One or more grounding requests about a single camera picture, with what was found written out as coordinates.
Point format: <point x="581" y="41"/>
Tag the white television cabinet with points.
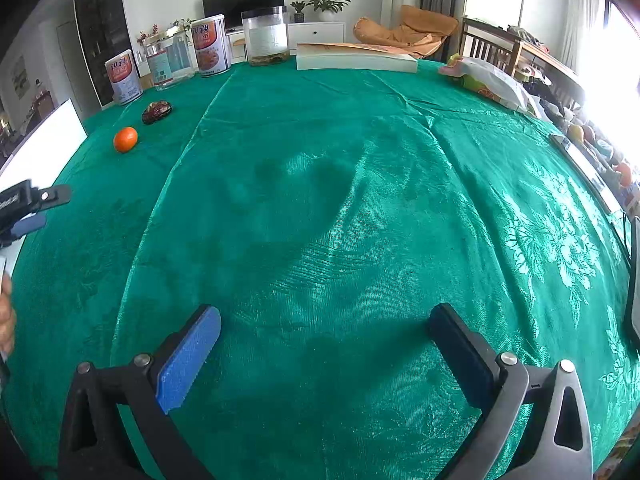
<point x="320" y="32"/>

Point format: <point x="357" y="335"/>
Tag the small dried shiitake mushroom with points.
<point x="157" y="112"/>

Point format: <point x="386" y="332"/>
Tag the dark glass cabinet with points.
<point x="100" y="20"/>

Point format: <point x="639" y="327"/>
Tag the large green potted plant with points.
<point x="327" y="2"/>

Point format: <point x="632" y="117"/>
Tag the green patterned tablecloth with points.
<point x="320" y="200"/>

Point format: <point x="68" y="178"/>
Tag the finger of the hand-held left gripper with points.
<point x="52" y="196"/>
<point x="29" y="226"/>

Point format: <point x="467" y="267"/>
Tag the leafy plant white vase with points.
<point x="182" y="25"/>

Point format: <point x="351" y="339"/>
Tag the small red label can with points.
<point x="124" y="77"/>

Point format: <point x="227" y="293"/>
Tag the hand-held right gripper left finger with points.
<point x="187" y="360"/>

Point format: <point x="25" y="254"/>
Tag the clear plastic bag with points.
<point x="492" y="85"/>

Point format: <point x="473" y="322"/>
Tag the wooden side table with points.
<point x="547" y="62"/>

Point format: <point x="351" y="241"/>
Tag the white foam board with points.
<point x="45" y="150"/>

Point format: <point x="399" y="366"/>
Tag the red flower bouquet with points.
<point x="148" y="34"/>

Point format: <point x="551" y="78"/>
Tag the orange tangerine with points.
<point x="125" y="140"/>

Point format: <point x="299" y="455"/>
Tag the wooden chair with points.
<point x="482" y="45"/>

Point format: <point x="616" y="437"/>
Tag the small green potted plant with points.
<point x="298" y="10"/>

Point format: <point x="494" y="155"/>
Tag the clear jar black lid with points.
<point x="266" y="37"/>

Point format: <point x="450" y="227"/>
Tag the clear jar red label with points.
<point x="169" y="60"/>

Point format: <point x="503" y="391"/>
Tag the tall red label can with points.
<point x="211" y="45"/>

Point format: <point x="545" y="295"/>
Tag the orange beanbag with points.
<point x="410" y="30"/>

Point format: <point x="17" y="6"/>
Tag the white thick book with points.
<point x="350" y="60"/>

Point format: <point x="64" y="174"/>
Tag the person's left hand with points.
<point x="7" y="322"/>

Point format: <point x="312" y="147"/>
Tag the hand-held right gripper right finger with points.
<point x="462" y="360"/>

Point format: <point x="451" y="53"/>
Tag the black television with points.
<point x="242" y="2"/>

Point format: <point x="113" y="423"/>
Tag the pile of assorted produce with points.
<point x="600" y="147"/>

